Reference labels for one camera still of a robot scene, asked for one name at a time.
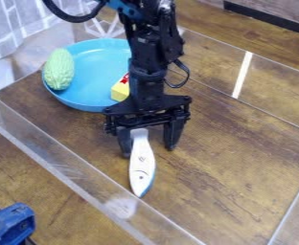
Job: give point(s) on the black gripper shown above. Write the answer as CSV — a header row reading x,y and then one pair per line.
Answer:
x,y
147,107

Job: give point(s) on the blue round tray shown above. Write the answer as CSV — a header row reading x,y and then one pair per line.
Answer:
x,y
100,65

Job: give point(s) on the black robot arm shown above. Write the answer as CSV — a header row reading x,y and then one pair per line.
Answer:
x,y
156,46

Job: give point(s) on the yellow butter block toy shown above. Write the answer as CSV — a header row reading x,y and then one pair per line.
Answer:
x,y
120,88

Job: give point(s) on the clear acrylic barrier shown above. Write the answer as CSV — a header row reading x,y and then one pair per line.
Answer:
x,y
226,186

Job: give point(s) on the blue clamp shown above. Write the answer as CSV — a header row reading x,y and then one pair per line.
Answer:
x,y
17,224

